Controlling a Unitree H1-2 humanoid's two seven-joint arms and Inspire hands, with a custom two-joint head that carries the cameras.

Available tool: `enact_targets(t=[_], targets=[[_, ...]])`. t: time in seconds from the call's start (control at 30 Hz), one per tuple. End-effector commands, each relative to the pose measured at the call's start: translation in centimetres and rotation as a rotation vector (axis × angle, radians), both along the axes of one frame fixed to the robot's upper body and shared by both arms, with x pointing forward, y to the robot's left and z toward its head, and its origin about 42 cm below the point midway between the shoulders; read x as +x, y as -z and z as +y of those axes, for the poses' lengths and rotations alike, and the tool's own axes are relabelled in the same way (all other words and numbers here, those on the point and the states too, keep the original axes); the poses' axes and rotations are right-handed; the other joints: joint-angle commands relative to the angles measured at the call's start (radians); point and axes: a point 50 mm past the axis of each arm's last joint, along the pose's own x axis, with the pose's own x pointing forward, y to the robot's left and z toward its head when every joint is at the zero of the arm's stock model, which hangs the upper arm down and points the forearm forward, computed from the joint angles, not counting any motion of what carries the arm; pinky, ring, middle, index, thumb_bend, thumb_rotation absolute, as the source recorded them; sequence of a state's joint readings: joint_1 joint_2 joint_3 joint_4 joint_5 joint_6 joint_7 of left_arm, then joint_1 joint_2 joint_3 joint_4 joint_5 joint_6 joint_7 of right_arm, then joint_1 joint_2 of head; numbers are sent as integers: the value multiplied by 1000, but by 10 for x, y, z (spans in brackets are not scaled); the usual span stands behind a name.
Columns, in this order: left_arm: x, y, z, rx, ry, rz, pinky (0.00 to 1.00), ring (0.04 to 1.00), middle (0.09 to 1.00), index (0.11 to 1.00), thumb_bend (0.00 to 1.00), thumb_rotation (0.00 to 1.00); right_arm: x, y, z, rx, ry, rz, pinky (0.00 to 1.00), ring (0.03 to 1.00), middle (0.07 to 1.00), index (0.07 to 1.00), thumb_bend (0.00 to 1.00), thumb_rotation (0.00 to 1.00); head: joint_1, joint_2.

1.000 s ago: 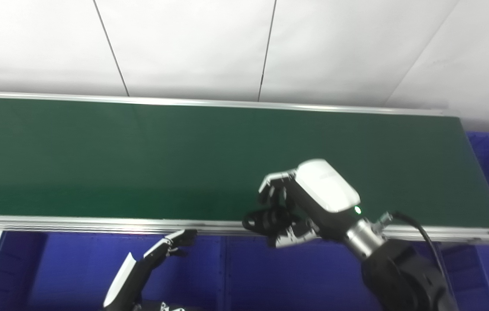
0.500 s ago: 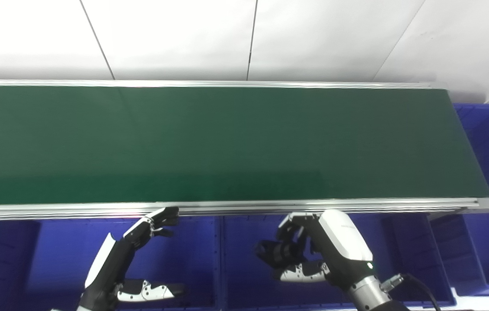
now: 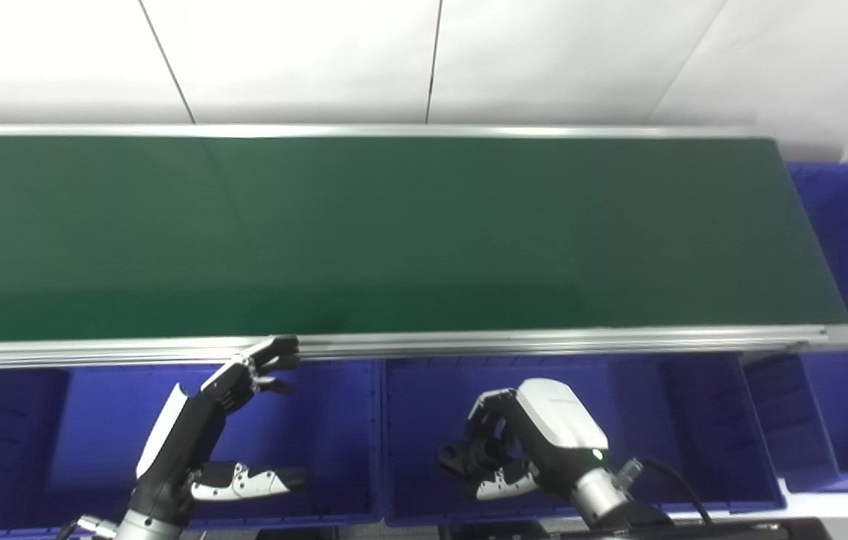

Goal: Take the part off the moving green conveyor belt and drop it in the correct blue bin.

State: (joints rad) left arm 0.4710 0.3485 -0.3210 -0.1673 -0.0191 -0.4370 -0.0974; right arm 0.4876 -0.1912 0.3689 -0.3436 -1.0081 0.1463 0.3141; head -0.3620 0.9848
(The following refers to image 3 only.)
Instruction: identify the green conveyor belt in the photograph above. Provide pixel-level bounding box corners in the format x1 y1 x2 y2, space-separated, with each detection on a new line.
0 134 848 345

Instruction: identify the aluminium conveyor side rail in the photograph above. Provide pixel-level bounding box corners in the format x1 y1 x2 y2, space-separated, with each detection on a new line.
0 323 848 371
0 123 775 140

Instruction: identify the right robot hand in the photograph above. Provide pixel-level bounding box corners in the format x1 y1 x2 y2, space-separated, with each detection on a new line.
465 378 612 503

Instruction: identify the black robot body edge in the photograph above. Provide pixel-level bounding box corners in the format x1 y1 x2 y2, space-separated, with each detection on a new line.
544 516 835 540

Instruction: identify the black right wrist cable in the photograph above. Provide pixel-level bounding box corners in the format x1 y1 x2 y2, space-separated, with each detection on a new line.
617 457 715 526

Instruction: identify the black flanged metal part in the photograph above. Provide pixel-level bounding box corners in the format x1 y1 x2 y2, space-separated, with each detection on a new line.
436 433 516 482

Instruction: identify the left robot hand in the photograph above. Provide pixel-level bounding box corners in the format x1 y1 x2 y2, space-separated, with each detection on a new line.
130 334 313 527

